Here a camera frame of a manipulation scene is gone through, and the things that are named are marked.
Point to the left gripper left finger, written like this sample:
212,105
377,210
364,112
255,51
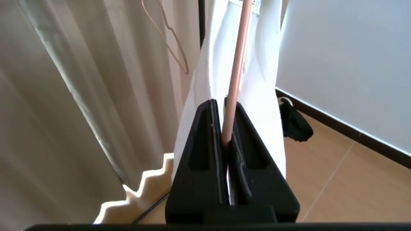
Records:
196,186

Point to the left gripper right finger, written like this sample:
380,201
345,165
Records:
266,189

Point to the white printed t-shirt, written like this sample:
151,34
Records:
263,80

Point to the pink clothes hanger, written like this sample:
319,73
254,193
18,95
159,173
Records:
175,38
237,64

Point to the black garment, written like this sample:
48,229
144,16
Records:
295,125

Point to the beige curtain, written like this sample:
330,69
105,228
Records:
80,96

